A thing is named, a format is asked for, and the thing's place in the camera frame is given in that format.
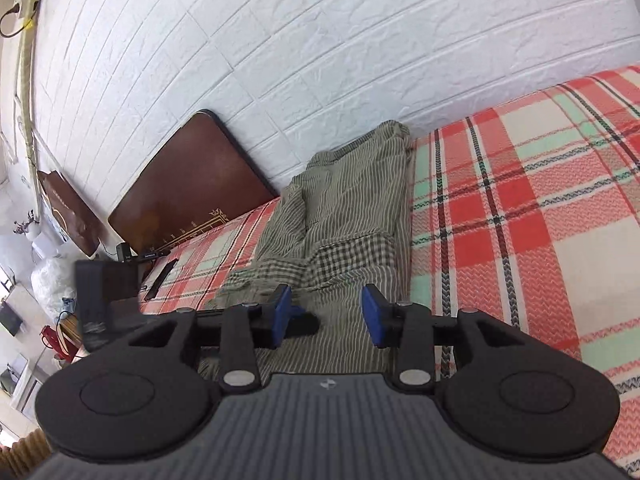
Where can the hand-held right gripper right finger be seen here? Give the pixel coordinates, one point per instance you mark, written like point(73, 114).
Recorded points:
point(372, 317)

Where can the grey striped shirt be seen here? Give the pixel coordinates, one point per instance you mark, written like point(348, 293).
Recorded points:
point(350, 200)

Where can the white plastic bag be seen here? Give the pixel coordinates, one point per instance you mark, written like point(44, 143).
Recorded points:
point(52, 285)

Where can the brown wooden headboard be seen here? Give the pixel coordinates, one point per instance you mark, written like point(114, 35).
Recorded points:
point(190, 185)

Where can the cream wall conduit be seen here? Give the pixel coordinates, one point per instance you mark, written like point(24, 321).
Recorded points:
point(25, 60)

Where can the red plaid blanket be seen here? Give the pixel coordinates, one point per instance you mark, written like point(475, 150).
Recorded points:
point(525, 200)

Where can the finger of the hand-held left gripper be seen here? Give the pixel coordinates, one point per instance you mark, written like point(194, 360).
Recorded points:
point(306, 325)

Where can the red thermos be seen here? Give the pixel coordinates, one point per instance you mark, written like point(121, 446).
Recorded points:
point(52, 340)

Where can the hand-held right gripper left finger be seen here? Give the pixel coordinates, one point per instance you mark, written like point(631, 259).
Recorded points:
point(282, 315)

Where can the brown paper bag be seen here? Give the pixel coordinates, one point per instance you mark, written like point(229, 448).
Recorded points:
point(70, 210)

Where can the black tripod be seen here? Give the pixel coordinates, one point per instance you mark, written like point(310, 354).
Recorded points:
point(145, 255)

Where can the person's left forearm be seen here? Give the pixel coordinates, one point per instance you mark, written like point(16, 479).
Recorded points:
point(25, 455)

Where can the black phone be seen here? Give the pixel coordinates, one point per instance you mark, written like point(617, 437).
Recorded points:
point(161, 280)

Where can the white vase with twigs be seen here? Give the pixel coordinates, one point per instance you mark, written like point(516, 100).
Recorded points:
point(27, 227)

